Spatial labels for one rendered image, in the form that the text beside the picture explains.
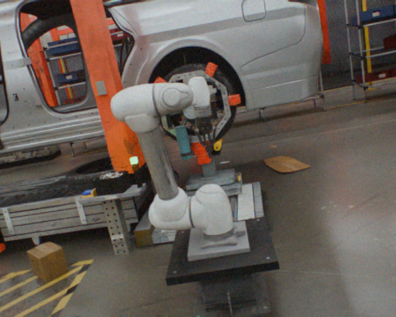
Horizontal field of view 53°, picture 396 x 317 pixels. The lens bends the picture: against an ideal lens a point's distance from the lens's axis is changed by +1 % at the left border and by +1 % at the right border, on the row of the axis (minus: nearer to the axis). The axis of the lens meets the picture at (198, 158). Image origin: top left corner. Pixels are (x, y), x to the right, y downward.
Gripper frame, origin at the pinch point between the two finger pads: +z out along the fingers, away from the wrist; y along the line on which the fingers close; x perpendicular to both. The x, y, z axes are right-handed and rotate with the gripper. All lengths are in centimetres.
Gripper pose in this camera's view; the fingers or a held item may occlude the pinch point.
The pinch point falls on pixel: (209, 151)
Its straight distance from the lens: 219.1
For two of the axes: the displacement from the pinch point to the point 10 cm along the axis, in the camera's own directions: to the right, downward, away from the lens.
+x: 0.9, -2.8, 9.6
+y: 9.8, -1.4, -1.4
